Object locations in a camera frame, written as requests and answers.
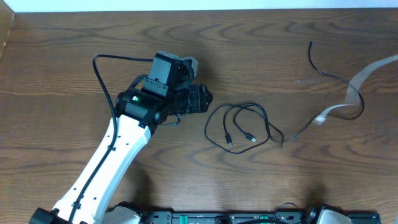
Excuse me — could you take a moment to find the short black USB cable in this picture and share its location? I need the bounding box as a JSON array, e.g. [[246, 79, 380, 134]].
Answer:
[[203, 103, 271, 155]]

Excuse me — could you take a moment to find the long black USB cable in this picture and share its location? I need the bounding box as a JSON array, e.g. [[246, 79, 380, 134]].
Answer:
[[233, 39, 365, 149]]

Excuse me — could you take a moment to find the white USB cable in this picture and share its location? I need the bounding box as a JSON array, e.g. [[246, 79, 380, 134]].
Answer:
[[289, 54, 398, 142]]

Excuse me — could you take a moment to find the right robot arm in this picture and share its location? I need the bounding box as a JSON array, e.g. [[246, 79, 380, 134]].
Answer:
[[303, 204, 353, 224]]

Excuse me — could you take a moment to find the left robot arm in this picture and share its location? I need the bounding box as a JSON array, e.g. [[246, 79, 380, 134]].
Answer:
[[29, 51, 213, 224]]

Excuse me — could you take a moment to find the cardboard panel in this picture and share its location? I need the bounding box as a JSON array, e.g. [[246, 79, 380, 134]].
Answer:
[[0, 0, 15, 57]]

